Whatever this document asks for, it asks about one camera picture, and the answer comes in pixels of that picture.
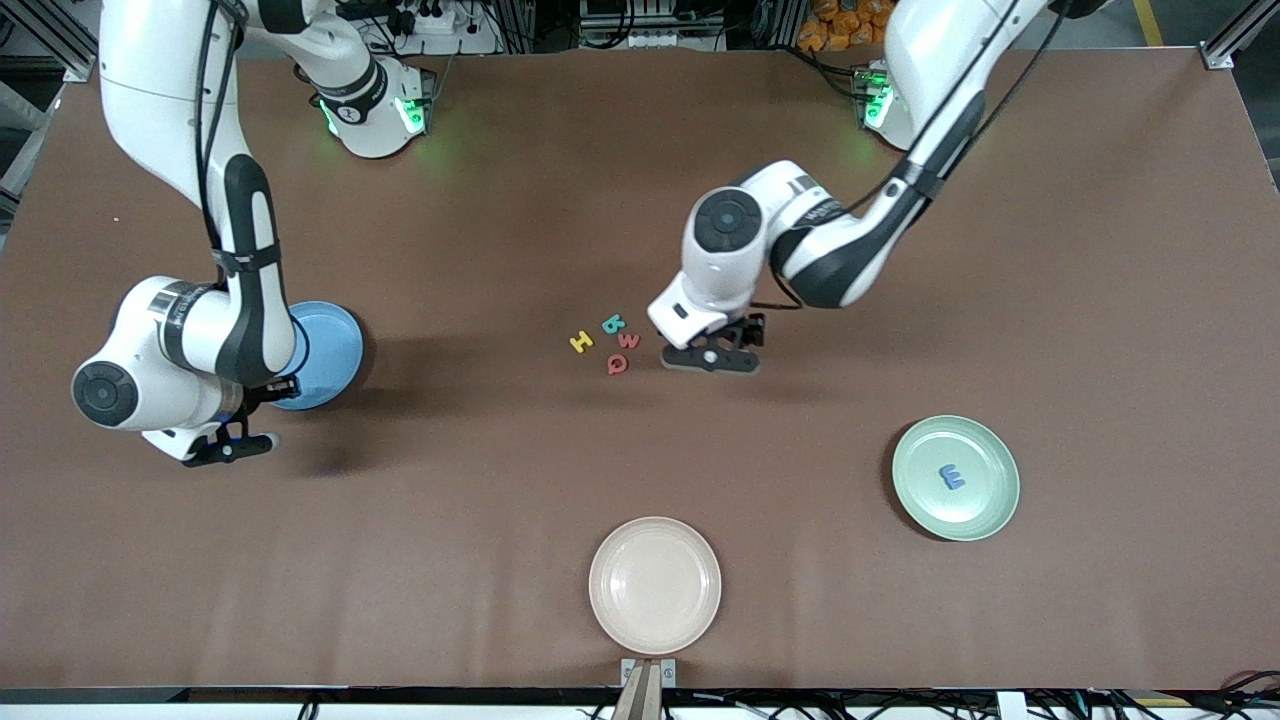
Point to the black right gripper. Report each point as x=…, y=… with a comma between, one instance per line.
x=262, y=391

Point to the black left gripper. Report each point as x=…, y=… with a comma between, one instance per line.
x=754, y=326

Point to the teal foam letter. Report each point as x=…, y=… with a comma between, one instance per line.
x=613, y=323

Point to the red foam letter Q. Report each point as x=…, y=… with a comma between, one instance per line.
x=610, y=364

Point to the yellow foam letter H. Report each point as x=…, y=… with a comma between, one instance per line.
x=581, y=341

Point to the blue three-pronged foam letter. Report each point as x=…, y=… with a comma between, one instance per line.
x=952, y=478

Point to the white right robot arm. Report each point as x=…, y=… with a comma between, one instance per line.
x=160, y=100

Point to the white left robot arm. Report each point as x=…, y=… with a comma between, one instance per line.
x=940, y=60

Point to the blue plate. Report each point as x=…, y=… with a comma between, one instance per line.
x=330, y=350

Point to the beige plate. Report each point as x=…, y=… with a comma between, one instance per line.
x=655, y=585

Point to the green plate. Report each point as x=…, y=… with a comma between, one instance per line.
x=985, y=505

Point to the grey base connector box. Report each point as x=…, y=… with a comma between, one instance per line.
x=865, y=85
x=425, y=90

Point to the grey electronics rack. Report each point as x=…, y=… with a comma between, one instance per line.
x=650, y=25

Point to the pile of orange bags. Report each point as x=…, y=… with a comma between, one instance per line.
x=835, y=25

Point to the white power strip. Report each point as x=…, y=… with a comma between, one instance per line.
x=440, y=22

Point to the black table edge rail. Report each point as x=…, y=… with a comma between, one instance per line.
x=300, y=695

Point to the metal table edge bracket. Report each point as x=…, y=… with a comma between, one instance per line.
x=648, y=690

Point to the aluminium frame post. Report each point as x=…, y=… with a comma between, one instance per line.
x=1225, y=50
x=72, y=45

